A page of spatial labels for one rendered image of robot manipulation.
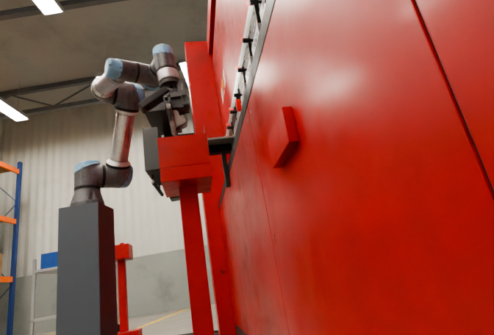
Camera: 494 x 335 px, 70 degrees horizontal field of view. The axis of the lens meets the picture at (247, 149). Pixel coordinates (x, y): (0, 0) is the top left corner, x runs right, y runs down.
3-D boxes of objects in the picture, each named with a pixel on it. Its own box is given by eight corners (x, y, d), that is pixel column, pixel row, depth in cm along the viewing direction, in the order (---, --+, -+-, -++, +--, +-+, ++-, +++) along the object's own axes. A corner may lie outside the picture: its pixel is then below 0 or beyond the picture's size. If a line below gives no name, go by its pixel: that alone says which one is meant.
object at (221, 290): (218, 339, 246) (184, 59, 324) (334, 315, 260) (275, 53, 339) (220, 344, 222) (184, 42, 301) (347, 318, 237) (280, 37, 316)
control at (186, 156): (166, 197, 128) (162, 151, 134) (210, 192, 131) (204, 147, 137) (160, 182, 110) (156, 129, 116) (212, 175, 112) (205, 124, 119)
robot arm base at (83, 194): (63, 208, 161) (63, 186, 164) (79, 214, 175) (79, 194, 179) (96, 202, 161) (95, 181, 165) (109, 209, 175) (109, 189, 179)
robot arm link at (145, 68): (131, 73, 140) (140, 55, 132) (159, 77, 147) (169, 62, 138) (133, 89, 137) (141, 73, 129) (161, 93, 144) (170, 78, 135)
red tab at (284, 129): (272, 168, 77) (267, 139, 79) (281, 167, 77) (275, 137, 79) (289, 142, 63) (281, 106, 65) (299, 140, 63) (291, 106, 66)
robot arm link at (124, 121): (96, 182, 183) (111, 77, 171) (126, 183, 192) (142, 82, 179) (101, 192, 174) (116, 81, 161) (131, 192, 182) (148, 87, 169)
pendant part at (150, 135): (156, 186, 313) (153, 148, 326) (170, 184, 314) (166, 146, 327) (144, 170, 271) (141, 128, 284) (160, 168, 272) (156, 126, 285)
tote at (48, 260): (57, 271, 438) (57, 256, 445) (98, 264, 439) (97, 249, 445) (40, 270, 405) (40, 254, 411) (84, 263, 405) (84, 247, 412)
